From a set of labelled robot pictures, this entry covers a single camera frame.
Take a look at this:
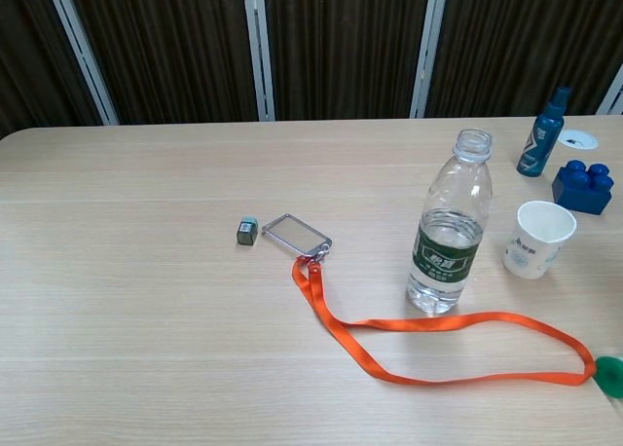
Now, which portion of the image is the clear badge holder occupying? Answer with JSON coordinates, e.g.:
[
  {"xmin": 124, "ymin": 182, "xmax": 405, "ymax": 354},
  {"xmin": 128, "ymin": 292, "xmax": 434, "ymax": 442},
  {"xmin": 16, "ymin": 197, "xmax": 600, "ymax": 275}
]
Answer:
[{"xmin": 261, "ymin": 212, "xmax": 335, "ymax": 263}]

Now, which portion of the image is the black fabric partition panel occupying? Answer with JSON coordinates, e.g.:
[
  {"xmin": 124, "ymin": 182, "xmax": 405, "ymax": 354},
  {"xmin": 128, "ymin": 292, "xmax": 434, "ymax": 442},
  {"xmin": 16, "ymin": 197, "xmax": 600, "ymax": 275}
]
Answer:
[
  {"xmin": 262, "ymin": 0, "xmax": 432, "ymax": 122},
  {"xmin": 62, "ymin": 0, "xmax": 259, "ymax": 125},
  {"xmin": 0, "ymin": 0, "xmax": 106, "ymax": 140},
  {"xmin": 425, "ymin": 0, "xmax": 623, "ymax": 119}
]

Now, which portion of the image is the white paper cup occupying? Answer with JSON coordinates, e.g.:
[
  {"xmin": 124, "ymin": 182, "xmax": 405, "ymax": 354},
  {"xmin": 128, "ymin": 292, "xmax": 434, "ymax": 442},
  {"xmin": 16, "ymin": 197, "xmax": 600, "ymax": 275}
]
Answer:
[{"xmin": 502, "ymin": 200, "xmax": 578, "ymax": 279}]

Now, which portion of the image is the orange lanyard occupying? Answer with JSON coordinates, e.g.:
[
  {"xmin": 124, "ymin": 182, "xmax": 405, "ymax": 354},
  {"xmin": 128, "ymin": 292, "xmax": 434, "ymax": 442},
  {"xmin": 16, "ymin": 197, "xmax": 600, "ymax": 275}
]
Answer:
[{"xmin": 291, "ymin": 258, "xmax": 598, "ymax": 386}]

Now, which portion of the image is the blue spray bottle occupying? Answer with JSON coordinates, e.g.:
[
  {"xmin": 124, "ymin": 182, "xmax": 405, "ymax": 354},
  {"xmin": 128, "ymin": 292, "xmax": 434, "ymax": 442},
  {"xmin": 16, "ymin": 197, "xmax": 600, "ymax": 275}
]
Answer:
[{"xmin": 515, "ymin": 86, "xmax": 571, "ymax": 178}]

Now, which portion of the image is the white round lid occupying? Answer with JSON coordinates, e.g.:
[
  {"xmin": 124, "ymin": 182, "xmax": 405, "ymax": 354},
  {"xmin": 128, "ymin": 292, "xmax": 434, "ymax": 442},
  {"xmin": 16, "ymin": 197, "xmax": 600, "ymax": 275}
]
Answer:
[{"xmin": 558, "ymin": 129, "xmax": 600, "ymax": 150}]

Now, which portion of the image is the blue toy building block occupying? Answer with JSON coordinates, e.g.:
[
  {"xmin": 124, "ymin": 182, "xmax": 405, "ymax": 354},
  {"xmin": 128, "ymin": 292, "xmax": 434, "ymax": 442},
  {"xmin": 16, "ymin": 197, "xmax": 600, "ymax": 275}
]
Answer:
[{"xmin": 551, "ymin": 159, "xmax": 615, "ymax": 216}]

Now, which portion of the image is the feather shuttlecock green base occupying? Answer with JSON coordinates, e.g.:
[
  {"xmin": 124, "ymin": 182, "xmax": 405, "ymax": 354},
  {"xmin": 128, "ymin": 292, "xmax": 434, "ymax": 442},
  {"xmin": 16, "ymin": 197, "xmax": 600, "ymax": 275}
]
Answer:
[{"xmin": 592, "ymin": 355, "xmax": 623, "ymax": 399}]

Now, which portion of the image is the transparent plastic water bottle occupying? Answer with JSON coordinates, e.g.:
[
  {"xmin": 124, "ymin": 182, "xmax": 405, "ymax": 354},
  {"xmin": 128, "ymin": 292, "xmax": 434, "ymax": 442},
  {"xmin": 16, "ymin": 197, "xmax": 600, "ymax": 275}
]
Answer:
[{"xmin": 406, "ymin": 128, "xmax": 495, "ymax": 315}]

